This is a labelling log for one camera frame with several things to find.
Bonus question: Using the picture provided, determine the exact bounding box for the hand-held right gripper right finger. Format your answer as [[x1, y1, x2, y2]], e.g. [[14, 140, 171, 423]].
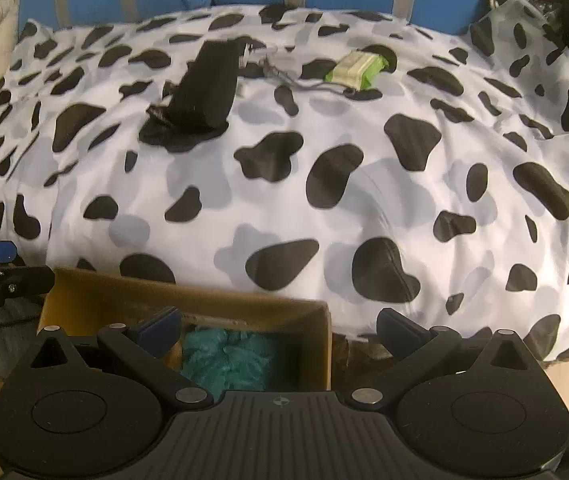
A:
[[347, 307, 548, 409]]

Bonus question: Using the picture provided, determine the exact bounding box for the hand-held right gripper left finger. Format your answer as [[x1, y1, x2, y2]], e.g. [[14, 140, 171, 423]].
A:
[[17, 306, 215, 410]]

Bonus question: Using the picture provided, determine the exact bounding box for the cardboard box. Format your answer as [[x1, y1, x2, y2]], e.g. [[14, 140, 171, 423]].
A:
[[38, 267, 334, 393]]

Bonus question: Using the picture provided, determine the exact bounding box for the black foam sponge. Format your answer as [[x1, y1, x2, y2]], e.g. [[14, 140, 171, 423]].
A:
[[143, 37, 246, 137]]

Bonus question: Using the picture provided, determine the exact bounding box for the white charger with grey cable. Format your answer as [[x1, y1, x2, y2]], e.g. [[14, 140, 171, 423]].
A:
[[237, 42, 365, 98]]

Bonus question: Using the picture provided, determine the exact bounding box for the teal bath loofah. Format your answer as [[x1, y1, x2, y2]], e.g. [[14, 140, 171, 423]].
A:
[[180, 327, 285, 393]]

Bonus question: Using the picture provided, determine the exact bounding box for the cow-print blanket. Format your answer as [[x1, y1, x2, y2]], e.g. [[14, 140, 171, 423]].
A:
[[0, 4, 569, 366]]

